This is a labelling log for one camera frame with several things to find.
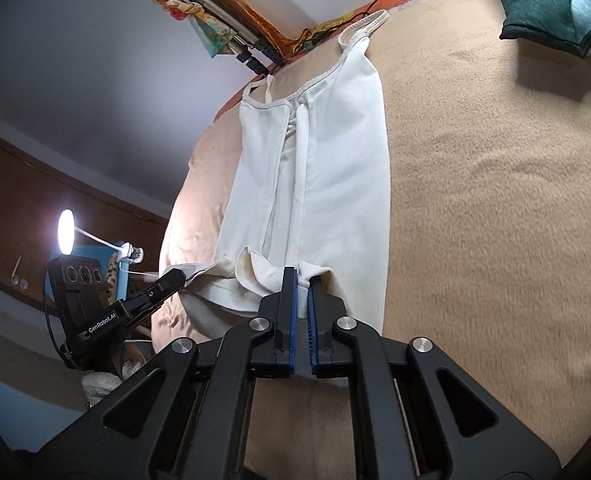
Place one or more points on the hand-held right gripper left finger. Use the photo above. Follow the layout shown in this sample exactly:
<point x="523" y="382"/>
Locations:
<point x="290" y="325"/>

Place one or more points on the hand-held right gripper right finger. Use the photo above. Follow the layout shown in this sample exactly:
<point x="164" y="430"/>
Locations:
<point x="317" y="327"/>

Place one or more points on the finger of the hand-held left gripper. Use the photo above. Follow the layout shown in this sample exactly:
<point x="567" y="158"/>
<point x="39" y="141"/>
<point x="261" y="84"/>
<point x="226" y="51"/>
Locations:
<point x="168" y="282"/>

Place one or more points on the white tank top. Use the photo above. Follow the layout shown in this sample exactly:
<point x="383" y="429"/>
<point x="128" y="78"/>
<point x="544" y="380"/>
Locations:
<point x="325" y="160"/>

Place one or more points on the blue chair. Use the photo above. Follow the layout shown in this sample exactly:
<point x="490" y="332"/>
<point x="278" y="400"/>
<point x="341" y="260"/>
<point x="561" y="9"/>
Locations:
<point x="121" y="280"/>

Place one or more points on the leopard print cloth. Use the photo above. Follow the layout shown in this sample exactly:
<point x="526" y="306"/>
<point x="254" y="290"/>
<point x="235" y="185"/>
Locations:
<point x="113" y="270"/>

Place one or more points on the white round desk lamp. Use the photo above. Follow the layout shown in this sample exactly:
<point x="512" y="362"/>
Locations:
<point x="66" y="230"/>

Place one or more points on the brown wooden cabinet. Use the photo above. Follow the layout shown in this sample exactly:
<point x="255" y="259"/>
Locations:
<point x="25" y="200"/>

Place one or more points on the beige blanket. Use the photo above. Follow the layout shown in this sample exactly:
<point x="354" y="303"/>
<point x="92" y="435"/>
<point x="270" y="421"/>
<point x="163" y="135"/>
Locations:
<point x="475" y="210"/>

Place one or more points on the metal tripod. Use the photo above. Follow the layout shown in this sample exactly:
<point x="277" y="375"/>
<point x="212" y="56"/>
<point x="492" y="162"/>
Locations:
<point x="210" y="7"/>

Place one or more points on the orange patterned scarf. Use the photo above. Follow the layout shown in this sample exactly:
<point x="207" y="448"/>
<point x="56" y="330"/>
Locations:
<point x="238" y="6"/>

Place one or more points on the dark green cloth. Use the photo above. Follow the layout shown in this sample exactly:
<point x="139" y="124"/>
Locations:
<point x="535" y="0"/>

